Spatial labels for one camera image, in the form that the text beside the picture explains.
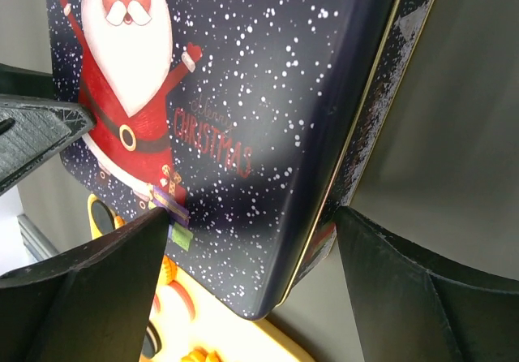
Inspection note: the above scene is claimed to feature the orange fish cookie right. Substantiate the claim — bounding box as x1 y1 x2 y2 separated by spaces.
180 349 221 362

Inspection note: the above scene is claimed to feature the black sandwich cookie top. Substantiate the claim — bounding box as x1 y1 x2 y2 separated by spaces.
90 200 115 235

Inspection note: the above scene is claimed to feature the orange dotted biscuit left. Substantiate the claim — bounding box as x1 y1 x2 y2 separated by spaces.
157 256 178 286

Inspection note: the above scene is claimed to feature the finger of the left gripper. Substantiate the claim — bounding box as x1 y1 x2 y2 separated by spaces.
0 63 97 196

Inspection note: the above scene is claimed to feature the pink sandwich cookie upper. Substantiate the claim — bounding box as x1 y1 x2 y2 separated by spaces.
157 281 195 323

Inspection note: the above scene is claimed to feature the square cookie tin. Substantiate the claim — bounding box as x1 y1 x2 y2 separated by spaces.
282 0 435 300

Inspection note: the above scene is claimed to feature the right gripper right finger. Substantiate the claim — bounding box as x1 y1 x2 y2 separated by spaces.
335 207 518 361

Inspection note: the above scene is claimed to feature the black sandwich cookie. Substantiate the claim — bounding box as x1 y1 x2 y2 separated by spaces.
141 322 162 360
90 200 115 235

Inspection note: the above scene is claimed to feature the black sandwich cookie bottom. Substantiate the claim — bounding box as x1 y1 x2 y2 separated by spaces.
141 322 162 360

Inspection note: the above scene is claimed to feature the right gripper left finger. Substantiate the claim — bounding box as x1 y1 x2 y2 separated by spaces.
1 209 169 361

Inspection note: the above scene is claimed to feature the gold tin lid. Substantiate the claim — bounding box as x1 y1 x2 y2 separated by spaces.
46 0 400 320

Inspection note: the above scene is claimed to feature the yellow plastic tray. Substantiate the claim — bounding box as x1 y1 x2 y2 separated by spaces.
87 193 321 362

